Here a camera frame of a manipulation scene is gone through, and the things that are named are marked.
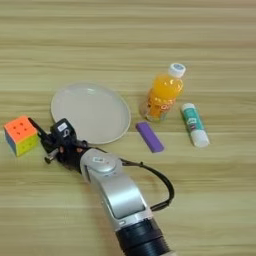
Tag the round beige plate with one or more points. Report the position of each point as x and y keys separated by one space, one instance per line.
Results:
x=91 y=111

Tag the purple rectangular eraser block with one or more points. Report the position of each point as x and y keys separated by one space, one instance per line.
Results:
x=150 y=136

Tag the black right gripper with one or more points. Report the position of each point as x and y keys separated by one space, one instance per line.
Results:
x=68 y=151

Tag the colourful puzzle cube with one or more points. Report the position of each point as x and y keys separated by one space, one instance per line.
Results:
x=20 y=135

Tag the black marker pen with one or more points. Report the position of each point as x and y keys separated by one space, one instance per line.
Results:
x=35 y=124

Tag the small black box white label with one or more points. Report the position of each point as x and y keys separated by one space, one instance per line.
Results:
x=63 y=128

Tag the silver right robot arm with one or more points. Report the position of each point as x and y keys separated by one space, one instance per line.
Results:
x=120 y=193

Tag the white green glue stick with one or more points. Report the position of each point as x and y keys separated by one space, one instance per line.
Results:
x=195 y=125

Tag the orange juice bottle white cap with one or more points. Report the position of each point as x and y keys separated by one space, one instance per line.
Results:
x=164 y=91

